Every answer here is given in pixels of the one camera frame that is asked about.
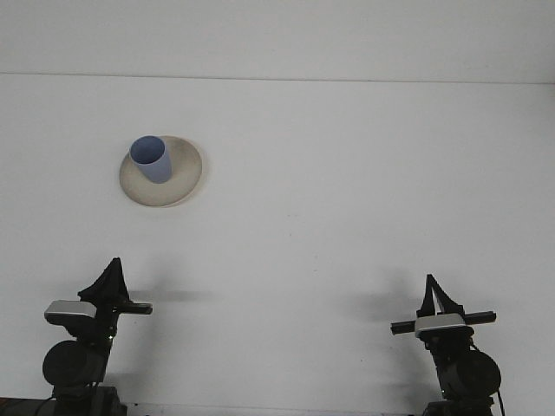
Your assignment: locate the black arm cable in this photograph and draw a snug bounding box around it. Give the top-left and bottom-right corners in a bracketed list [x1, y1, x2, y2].
[470, 340, 506, 416]

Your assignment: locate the pale round plate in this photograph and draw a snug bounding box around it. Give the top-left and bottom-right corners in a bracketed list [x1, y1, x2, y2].
[118, 134, 209, 209]

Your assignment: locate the pale blue cup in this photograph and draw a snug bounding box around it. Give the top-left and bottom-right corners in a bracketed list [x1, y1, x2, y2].
[128, 134, 173, 185]

